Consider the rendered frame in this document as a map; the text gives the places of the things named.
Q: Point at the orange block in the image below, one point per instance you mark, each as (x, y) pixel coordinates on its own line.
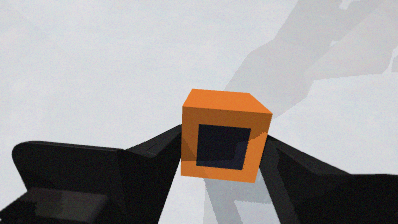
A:
(223, 135)

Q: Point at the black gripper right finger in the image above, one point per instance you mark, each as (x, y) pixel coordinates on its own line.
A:
(306, 190)

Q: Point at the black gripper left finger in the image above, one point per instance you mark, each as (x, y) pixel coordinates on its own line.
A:
(137, 179)

